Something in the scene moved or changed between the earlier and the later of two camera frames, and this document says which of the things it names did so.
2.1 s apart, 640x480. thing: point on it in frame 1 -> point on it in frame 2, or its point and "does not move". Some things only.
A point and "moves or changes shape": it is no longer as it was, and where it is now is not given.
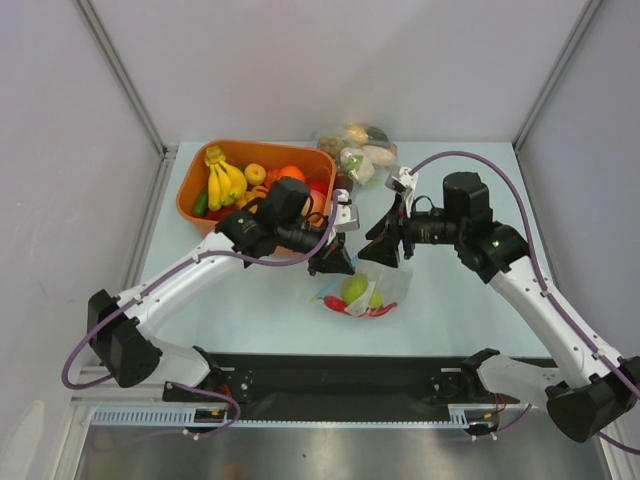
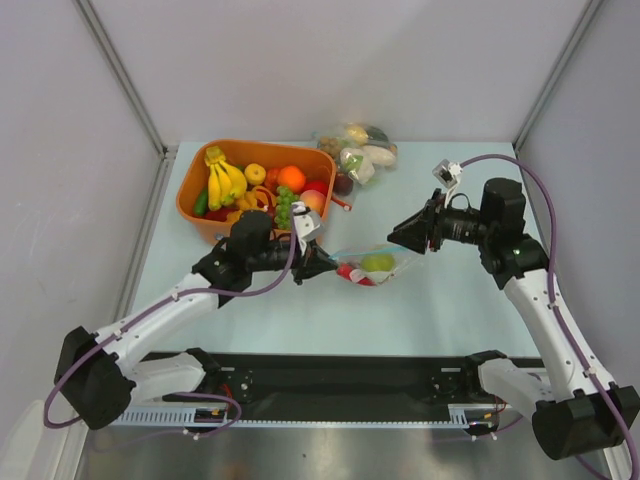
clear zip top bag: x=367 y=289 moves or changes shape
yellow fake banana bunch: x=227 y=183 does not move
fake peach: x=318 y=206 does not move
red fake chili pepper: x=337 y=304 -> x=344 y=271
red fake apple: x=322 y=186 does not move
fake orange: x=292 y=172 does not move
